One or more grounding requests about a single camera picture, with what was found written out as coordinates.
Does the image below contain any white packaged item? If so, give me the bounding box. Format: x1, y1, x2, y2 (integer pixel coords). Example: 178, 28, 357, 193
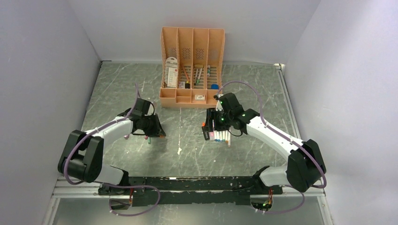
165, 57, 178, 88

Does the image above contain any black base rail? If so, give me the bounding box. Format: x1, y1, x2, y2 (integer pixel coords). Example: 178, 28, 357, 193
98, 176, 283, 206

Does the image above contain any blue round container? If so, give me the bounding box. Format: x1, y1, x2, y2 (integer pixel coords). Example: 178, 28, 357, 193
210, 83, 219, 90

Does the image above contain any orange black highlighter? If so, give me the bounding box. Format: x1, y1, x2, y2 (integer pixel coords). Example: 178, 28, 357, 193
201, 122, 210, 141

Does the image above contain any white eraser box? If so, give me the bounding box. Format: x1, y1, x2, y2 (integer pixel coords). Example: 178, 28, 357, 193
195, 95, 206, 101

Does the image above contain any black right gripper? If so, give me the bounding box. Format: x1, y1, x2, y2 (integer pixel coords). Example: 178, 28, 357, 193
204, 107, 233, 132

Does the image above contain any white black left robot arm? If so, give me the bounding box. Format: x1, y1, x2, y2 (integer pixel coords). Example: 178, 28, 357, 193
57, 98, 166, 195

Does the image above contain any white pen green cap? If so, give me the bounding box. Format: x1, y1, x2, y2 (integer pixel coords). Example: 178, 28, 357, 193
213, 131, 218, 141

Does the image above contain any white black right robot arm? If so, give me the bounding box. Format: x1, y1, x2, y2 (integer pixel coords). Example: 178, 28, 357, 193
202, 93, 326, 194

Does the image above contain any orange plastic desk organizer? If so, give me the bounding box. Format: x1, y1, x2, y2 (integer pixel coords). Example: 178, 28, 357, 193
159, 27, 225, 108

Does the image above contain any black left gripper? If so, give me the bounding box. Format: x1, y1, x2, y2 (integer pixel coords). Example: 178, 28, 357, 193
142, 113, 166, 138

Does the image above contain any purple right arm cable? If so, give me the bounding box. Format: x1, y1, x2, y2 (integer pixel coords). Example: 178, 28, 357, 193
216, 81, 327, 215

